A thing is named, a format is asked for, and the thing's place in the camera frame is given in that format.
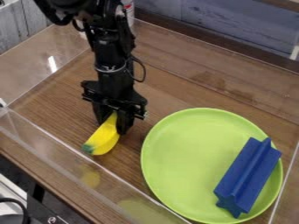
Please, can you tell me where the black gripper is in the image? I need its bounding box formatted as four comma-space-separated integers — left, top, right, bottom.
80, 67, 147, 135

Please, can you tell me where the yellow toy banana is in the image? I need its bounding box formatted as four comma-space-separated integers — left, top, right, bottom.
82, 112, 120, 156

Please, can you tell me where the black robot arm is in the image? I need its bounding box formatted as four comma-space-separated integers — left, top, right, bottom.
34, 0, 147, 135

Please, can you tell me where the green plate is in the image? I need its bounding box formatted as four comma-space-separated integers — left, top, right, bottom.
140, 108, 283, 224

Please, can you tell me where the blue star-shaped block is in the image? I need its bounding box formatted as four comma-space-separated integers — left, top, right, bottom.
214, 137, 282, 219

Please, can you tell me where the clear acrylic enclosure wall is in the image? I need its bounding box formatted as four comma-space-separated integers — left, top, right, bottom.
0, 10, 299, 224

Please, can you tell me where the black cable lower left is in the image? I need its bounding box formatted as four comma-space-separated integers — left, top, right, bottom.
0, 197, 32, 224

